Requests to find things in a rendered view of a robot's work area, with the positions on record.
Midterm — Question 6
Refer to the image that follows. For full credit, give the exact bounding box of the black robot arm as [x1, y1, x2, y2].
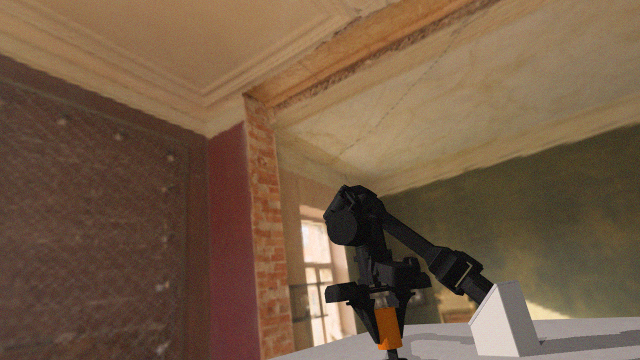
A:
[323, 184, 494, 306]

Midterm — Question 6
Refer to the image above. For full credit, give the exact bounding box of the orange knob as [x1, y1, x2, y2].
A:
[374, 306, 403, 350]

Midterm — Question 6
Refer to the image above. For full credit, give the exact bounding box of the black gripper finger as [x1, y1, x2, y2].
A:
[385, 292, 416, 339]
[345, 299, 380, 344]

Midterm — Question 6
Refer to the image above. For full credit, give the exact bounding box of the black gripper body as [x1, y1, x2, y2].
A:
[324, 244, 432, 304]

